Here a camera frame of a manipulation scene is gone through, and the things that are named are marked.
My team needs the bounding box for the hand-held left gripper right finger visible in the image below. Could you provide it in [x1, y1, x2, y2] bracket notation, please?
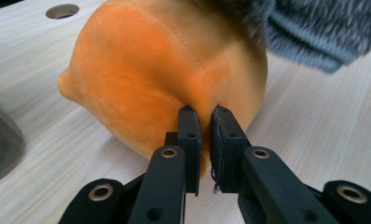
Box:
[210, 105, 253, 194]

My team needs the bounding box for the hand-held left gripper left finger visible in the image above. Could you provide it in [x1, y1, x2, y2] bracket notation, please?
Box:
[164, 105, 203, 197]

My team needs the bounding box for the orange plush toy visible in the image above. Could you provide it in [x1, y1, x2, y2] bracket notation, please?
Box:
[57, 0, 268, 179]

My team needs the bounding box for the grey fluffy cloth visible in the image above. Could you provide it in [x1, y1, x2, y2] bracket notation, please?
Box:
[245, 0, 371, 75]

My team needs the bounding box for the grey translucent storage box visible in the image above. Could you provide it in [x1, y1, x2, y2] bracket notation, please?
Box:
[0, 87, 26, 189]

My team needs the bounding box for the round table cable hole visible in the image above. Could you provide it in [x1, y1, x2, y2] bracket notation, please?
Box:
[45, 3, 80, 21]

